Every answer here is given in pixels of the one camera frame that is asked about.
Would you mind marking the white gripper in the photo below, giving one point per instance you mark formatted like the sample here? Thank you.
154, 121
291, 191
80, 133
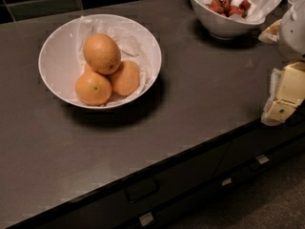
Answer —
293, 32

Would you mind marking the white bowl with strawberries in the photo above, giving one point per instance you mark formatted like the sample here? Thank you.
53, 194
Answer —
224, 27

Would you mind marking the white paper liner in bowl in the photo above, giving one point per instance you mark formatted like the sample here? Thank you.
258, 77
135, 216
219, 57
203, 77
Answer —
134, 43

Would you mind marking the right orange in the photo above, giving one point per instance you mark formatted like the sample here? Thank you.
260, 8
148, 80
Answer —
126, 79

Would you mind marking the orange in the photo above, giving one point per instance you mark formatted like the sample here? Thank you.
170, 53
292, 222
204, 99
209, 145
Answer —
126, 79
93, 88
102, 53

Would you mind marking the top orange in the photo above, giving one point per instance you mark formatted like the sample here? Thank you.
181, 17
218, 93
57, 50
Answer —
102, 53

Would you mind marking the white bowl with oranges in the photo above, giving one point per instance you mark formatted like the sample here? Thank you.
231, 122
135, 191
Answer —
59, 67

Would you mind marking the front left orange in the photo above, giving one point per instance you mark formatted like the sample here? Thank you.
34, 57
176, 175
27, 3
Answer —
93, 88

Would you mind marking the red strawberries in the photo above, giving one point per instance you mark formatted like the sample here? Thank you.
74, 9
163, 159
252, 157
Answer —
227, 8

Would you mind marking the right drawer front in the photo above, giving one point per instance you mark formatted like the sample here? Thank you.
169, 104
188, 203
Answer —
256, 142

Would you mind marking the drawer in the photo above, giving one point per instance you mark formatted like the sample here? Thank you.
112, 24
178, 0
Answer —
107, 207
256, 142
267, 193

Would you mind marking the left drawer front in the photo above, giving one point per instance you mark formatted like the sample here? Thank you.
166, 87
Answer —
107, 207

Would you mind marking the lower drawer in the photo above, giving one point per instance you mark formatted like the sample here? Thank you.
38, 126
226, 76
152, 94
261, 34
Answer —
267, 193

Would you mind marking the left drawer handle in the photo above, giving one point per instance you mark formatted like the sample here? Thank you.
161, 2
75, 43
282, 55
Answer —
141, 189

